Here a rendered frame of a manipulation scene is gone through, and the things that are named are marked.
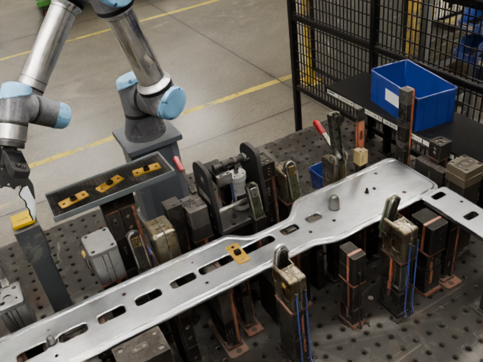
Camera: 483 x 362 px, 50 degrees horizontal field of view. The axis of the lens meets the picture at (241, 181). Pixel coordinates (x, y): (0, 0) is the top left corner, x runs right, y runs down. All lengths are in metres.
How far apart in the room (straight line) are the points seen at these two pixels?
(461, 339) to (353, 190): 0.53
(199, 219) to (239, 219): 0.16
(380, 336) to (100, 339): 0.81
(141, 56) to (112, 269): 0.64
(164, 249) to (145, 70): 0.56
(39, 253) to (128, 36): 0.68
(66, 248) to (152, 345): 0.98
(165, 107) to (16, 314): 0.75
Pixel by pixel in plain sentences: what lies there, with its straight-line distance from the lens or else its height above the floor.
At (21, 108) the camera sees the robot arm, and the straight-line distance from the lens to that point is 1.45.
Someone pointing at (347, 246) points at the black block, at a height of 0.99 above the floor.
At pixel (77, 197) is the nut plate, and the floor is 1.16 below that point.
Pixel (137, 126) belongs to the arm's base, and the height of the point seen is 1.16.
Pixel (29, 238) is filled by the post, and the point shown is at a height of 1.11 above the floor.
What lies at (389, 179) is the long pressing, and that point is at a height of 1.00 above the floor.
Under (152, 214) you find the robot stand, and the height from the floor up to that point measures 0.80.
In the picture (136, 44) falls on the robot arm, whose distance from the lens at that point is 1.62.
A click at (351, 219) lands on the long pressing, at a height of 1.00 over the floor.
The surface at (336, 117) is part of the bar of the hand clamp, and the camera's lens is 1.63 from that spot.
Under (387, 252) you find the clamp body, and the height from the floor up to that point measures 0.93.
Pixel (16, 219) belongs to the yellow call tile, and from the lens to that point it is 1.58.
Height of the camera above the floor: 2.00
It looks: 35 degrees down
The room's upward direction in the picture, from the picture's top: 8 degrees counter-clockwise
